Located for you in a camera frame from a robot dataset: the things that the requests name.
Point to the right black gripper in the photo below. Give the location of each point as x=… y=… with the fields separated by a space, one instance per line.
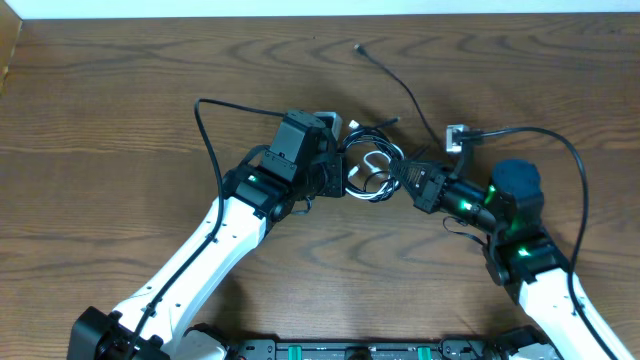
x=428 y=188

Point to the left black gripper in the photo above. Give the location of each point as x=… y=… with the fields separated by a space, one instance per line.
x=333 y=176

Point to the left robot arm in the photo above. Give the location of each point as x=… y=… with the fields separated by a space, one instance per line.
x=155 y=322

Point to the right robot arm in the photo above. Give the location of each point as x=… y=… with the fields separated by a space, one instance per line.
x=520 y=254

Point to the cardboard panel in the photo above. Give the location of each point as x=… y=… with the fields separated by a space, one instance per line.
x=10 y=29

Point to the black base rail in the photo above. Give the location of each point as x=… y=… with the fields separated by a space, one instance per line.
x=448 y=348

